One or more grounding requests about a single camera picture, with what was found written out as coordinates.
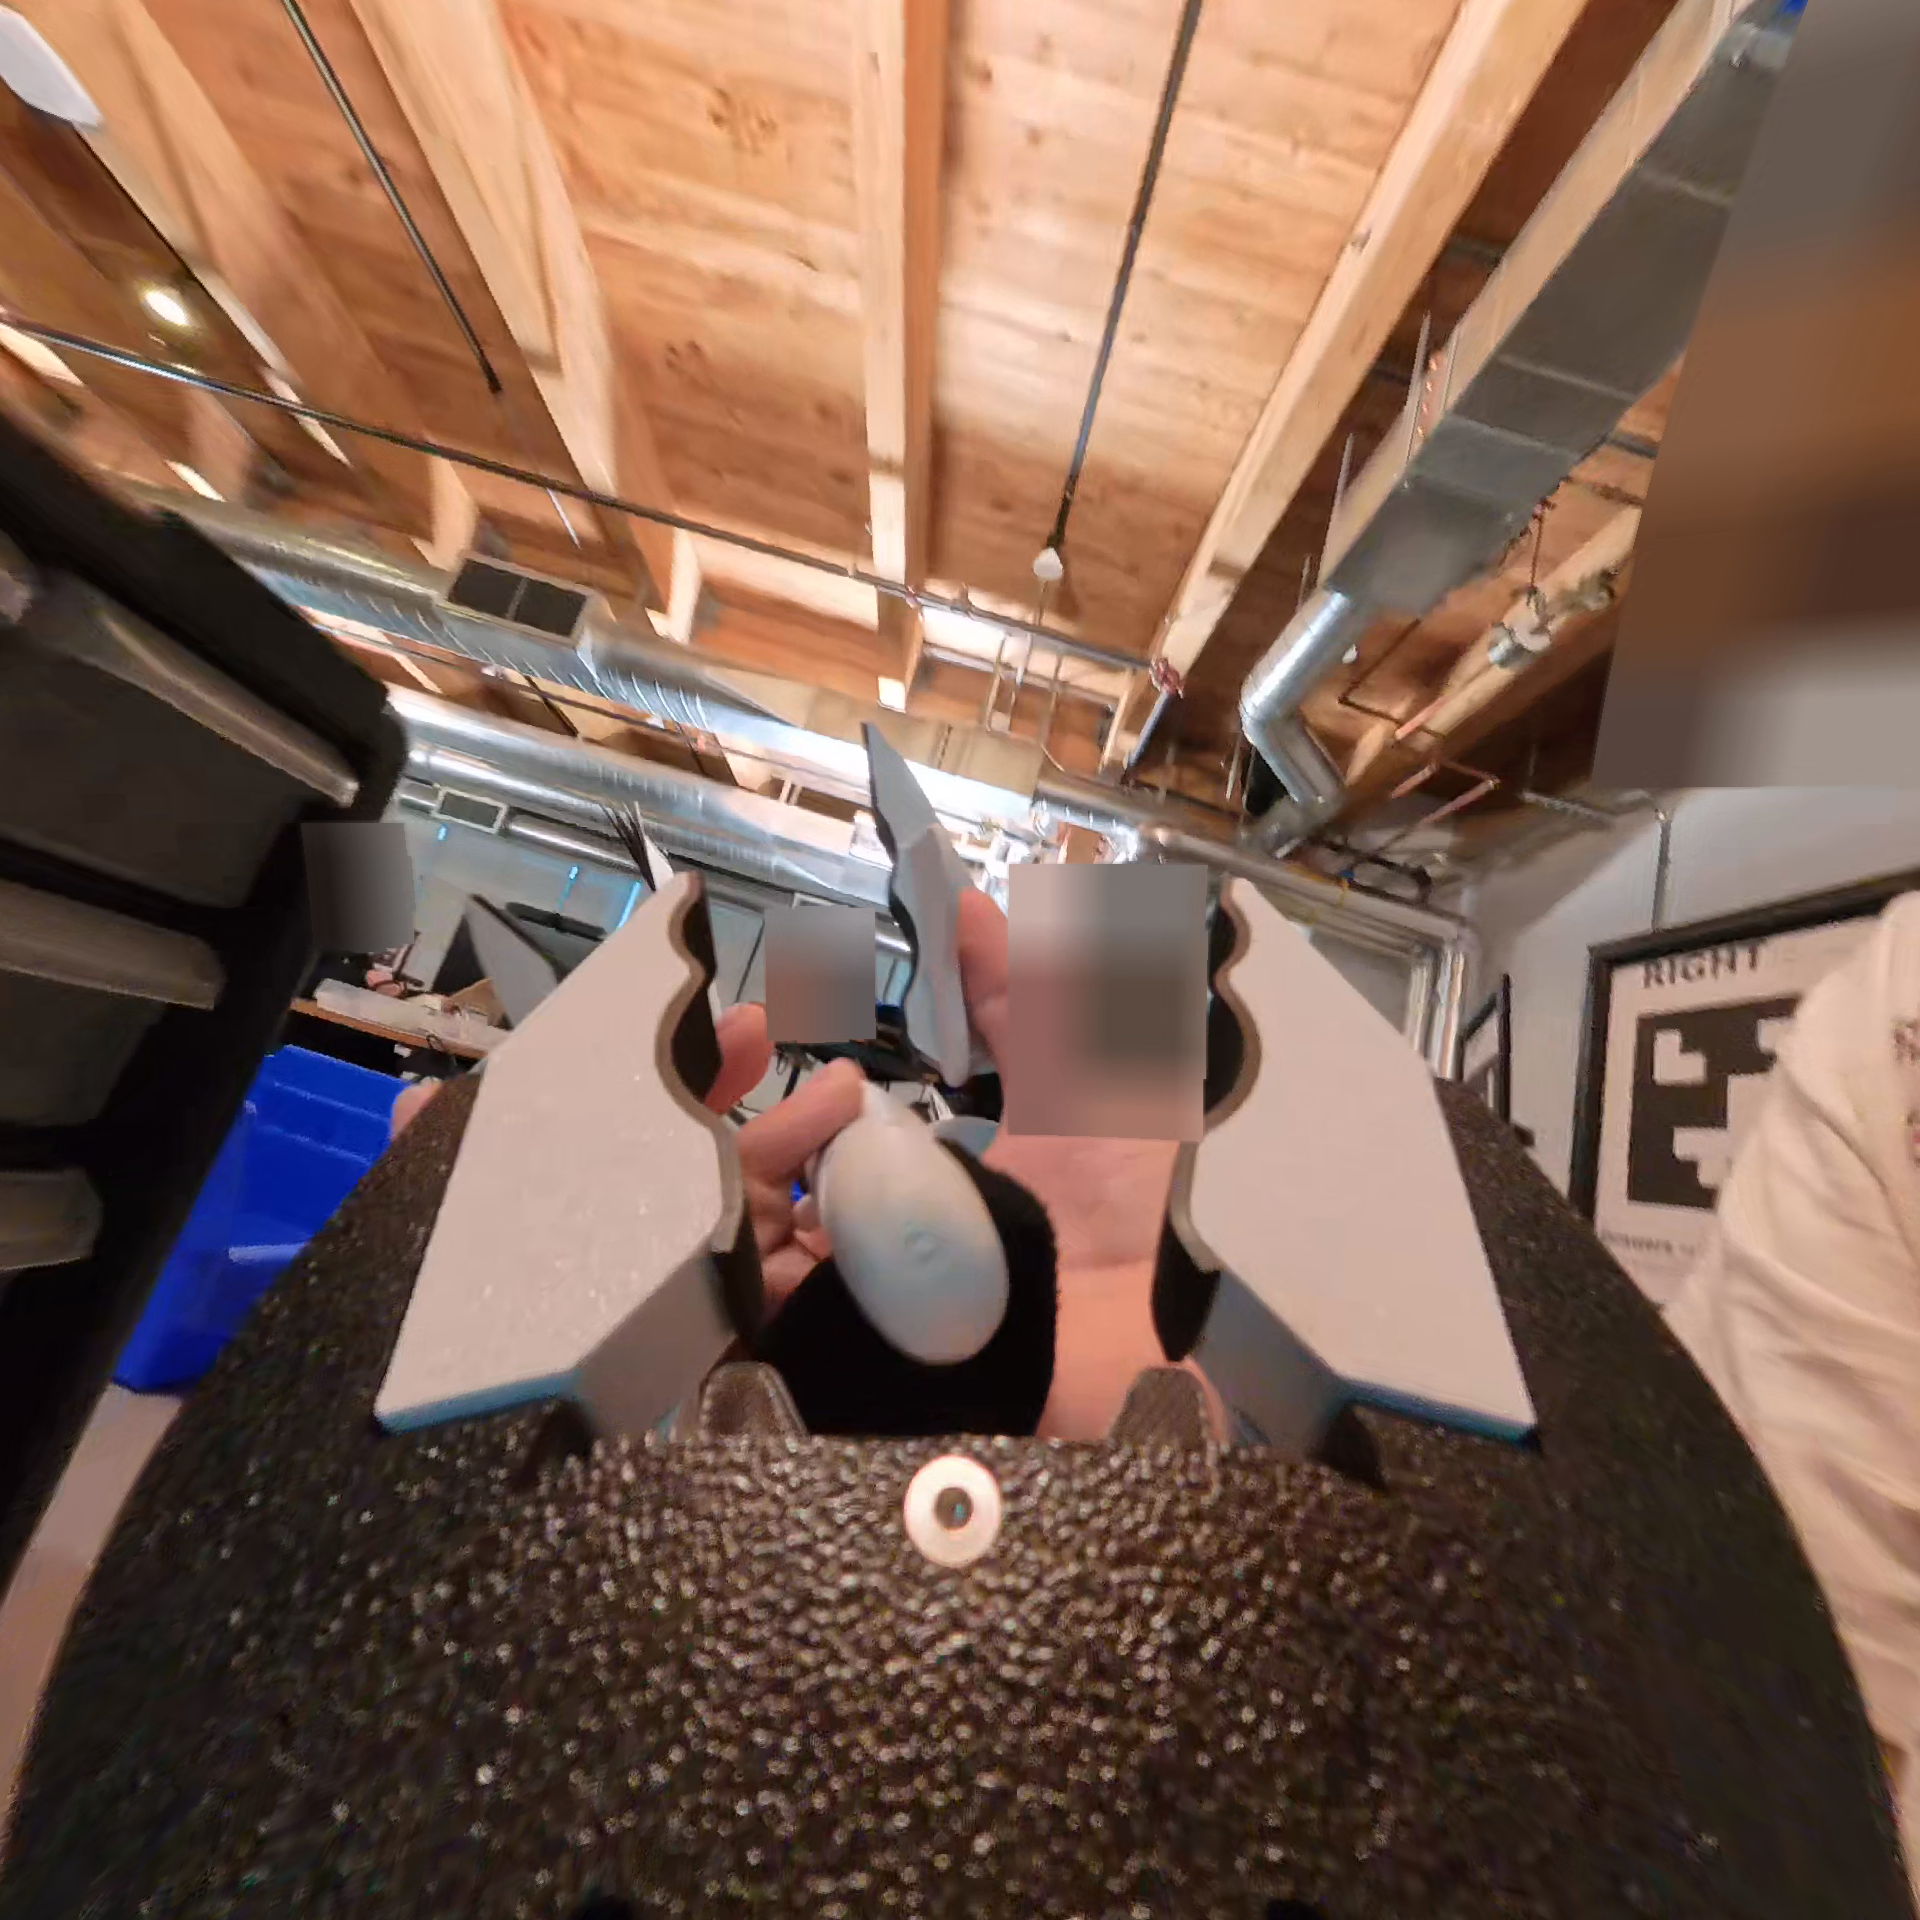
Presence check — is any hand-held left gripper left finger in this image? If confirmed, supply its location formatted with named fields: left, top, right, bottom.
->
left=371, top=871, right=749, bottom=1436

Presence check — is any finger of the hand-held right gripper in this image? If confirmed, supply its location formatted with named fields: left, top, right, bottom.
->
left=861, top=724, right=1003, bottom=1087

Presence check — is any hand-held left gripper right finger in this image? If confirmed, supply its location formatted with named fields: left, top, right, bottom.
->
left=1168, top=878, right=1543, bottom=1453

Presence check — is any blue plastic bin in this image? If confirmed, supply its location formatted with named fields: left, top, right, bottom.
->
left=115, top=1043, right=408, bottom=1400

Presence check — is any person's right hand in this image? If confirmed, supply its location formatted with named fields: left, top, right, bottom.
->
left=701, top=892, right=1226, bottom=1443

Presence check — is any wooden table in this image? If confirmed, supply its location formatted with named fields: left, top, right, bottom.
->
left=287, top=981, right=516, bottom=1065

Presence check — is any framed marker sign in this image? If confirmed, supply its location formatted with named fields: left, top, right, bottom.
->
left=1568, top=871, right=1920, bottom=1308

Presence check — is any person's white clothing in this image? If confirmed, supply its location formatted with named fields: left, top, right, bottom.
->
left=1661, top=892, right=1920, bottom=1797

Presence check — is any black drawer cabinet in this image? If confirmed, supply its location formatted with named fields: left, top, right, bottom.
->
left=0, top=412, right=408, bottom=1578

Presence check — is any black ceiling conduit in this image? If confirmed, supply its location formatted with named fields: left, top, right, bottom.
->
left=0, top=312, right=1160, bottom=675
left=1045, top=0, right=1207, bottom=557
left=277, top=0, right=506, bottom=397

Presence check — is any round spiral air duct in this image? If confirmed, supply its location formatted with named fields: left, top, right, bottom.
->
left=386, top=696, right=1247, bottom=907
left=178, top=504, right=841, bottom=753

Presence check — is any rectangular silver air duct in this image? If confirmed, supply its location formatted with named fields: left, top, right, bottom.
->
left=1238, top=0, right=1802, bottom=862

